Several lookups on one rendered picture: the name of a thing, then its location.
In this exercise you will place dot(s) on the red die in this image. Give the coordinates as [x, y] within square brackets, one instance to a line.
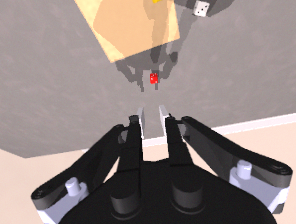
[153, 78]

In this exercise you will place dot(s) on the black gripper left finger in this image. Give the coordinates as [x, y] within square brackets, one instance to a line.
[54, 198]

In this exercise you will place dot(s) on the tan mat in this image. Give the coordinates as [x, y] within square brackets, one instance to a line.
[126, 27]

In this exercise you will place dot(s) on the white die with black pips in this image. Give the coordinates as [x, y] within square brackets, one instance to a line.
[200, 8]

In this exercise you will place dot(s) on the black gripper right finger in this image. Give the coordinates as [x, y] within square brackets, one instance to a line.
[265, 178]

